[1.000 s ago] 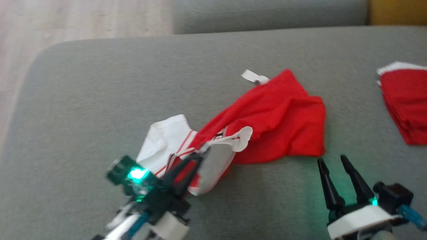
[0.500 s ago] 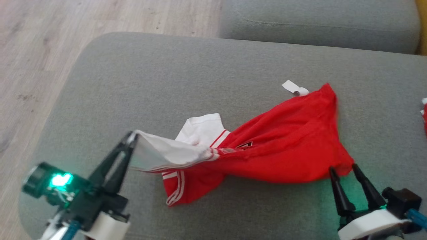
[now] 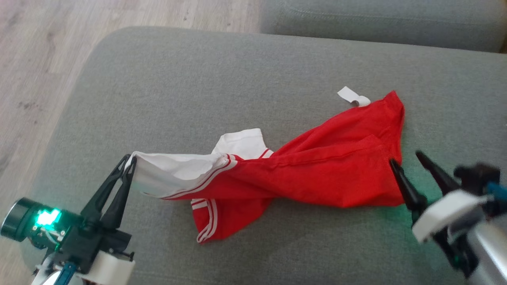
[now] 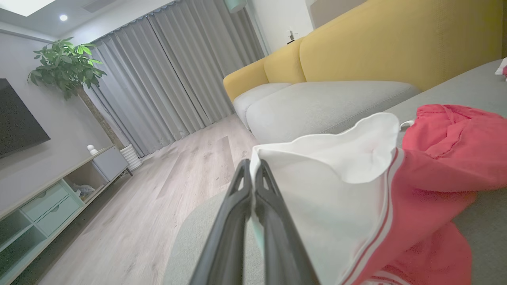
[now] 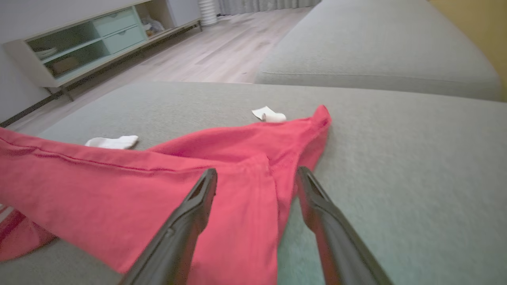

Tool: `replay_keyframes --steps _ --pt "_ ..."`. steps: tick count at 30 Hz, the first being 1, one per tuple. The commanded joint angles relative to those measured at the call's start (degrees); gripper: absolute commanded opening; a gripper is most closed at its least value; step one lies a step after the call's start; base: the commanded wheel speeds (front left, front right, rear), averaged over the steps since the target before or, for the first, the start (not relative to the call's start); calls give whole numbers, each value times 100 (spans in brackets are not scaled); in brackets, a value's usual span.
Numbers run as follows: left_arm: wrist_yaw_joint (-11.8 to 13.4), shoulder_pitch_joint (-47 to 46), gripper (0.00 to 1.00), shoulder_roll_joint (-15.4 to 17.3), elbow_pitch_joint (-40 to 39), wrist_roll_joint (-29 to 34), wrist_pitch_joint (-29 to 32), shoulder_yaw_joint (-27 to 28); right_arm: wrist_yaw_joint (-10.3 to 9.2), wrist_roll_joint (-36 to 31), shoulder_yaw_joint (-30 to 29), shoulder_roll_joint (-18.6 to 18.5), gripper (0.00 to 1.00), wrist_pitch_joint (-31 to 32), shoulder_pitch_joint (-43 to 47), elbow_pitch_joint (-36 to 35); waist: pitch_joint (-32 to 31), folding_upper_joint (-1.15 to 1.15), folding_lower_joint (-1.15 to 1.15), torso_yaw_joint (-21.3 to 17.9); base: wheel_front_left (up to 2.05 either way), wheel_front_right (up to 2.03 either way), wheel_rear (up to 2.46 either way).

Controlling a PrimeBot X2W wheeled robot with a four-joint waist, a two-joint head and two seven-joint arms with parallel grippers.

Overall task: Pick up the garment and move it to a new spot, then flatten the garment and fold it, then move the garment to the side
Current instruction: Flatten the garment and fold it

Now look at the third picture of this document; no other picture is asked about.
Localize red and white t-shirt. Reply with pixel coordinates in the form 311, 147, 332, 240
126, 86, 406, 244

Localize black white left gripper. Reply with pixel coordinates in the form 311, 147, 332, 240
1, 155, 137, 285

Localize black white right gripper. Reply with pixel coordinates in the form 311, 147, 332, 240
389, 151, 507, 278

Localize large grey sofa seat cushion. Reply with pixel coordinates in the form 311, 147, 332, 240
22, 26, 507, 285

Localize small grey sofa cushion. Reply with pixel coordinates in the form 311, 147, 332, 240
259, 0, 507, 54

